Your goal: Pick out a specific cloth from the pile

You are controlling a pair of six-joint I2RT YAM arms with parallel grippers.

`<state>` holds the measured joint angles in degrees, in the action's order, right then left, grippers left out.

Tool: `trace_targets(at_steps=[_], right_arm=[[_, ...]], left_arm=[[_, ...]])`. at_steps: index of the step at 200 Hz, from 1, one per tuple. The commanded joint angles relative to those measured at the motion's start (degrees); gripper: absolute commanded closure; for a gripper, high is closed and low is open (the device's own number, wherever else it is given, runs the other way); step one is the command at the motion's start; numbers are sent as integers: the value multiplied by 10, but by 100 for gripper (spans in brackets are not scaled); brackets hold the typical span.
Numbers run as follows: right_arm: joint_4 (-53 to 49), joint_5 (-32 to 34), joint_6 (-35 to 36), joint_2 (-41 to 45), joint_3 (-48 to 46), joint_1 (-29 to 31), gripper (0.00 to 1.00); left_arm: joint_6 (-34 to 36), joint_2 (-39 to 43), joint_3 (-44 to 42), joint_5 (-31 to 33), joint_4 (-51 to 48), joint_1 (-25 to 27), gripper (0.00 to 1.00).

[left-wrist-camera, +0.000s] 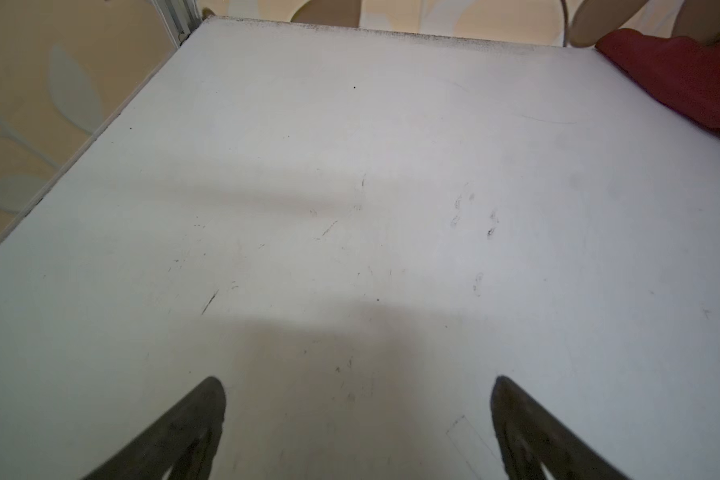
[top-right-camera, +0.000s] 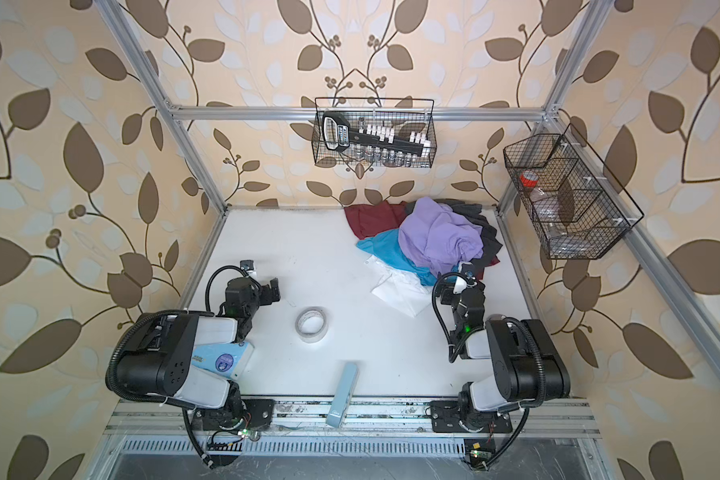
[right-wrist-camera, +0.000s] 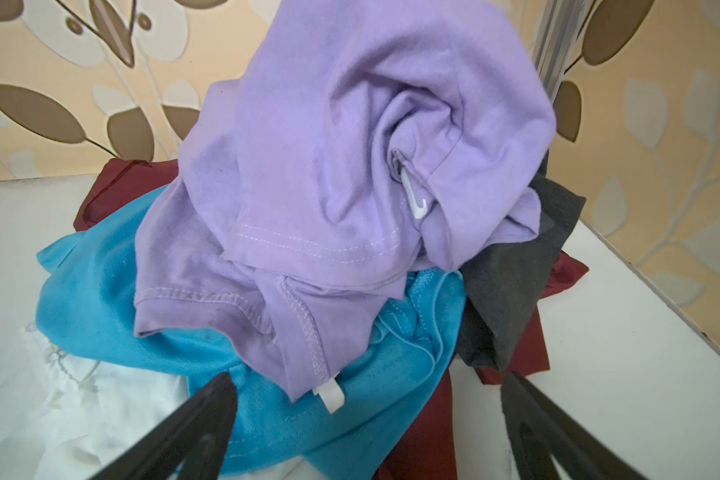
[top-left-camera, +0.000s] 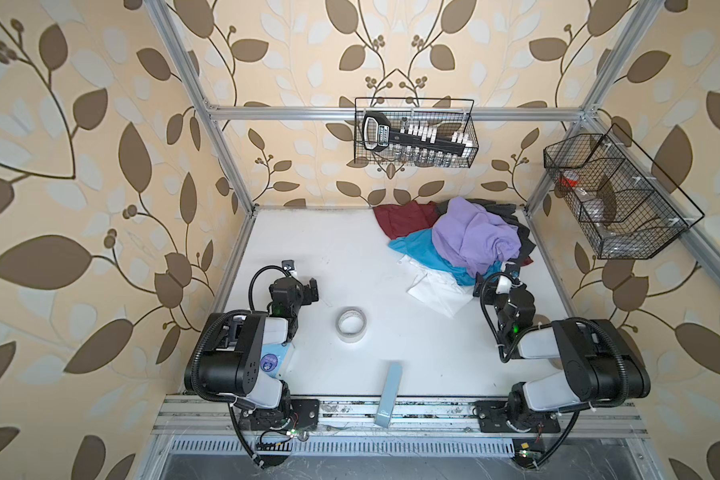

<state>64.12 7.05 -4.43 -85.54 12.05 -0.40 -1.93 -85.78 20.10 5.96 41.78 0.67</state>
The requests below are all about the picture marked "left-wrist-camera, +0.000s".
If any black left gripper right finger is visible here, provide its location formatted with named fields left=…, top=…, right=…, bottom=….
left=490, top=376, right=627, bottom=480

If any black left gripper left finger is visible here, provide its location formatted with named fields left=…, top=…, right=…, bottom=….
left=86, top=376, right=227, bottom=479

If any aluminium frame post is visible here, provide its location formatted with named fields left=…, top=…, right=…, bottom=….
left=150, top=0, right=203, bottom=48

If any maroon cloth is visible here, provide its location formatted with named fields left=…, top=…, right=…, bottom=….
left=595, top=29, right=720, bottom=130

